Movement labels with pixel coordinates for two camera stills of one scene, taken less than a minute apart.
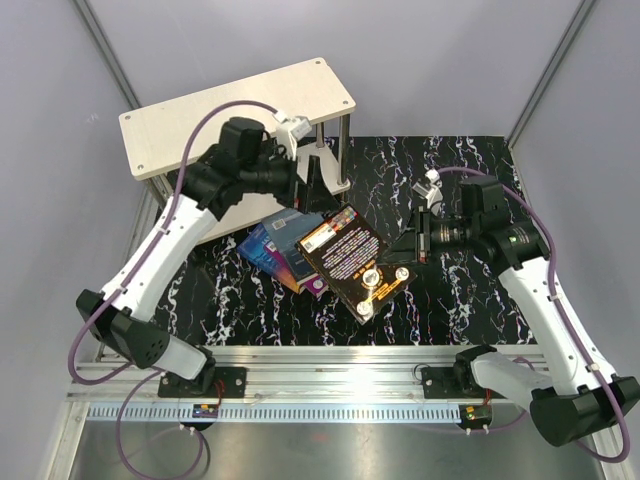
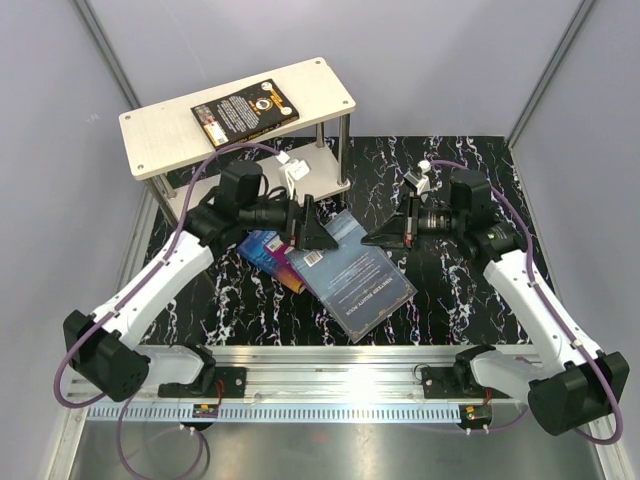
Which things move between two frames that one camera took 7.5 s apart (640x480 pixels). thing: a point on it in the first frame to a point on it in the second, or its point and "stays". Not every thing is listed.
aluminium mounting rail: x=321 y=374 stays
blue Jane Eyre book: x=261 y=251 stays
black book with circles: x=355 y=263 to x=241 y=114
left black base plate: x=231 y=382 stays
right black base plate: x=454 y=382 stays
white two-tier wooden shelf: x=156 y=134 stays
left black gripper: x=318 y=198 to x=303 y=228
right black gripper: x=412 y=246 to x=402 y=229
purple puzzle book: x=315 y=285 to x=276 y=251
